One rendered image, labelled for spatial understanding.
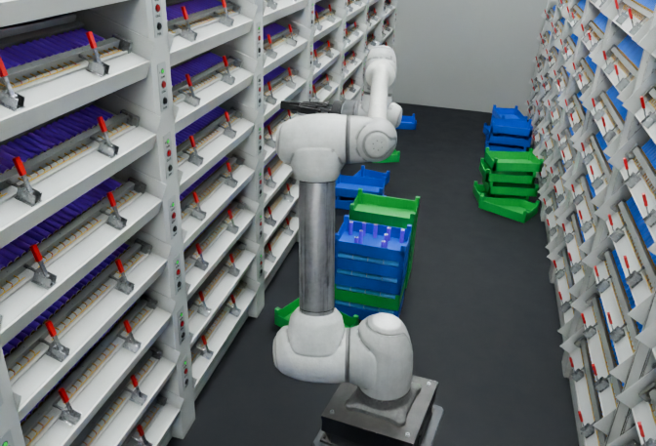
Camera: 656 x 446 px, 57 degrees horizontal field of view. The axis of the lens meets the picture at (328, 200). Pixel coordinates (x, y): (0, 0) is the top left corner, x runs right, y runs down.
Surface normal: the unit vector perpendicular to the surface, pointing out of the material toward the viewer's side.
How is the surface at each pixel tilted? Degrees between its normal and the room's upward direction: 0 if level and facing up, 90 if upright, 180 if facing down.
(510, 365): 0
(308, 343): 72
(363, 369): 85
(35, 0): 110
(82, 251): 19
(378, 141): 80
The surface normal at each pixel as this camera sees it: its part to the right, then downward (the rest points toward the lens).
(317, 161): -0.04, 0.26
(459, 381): 0.04, -0.90
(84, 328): 0.36, -0.80
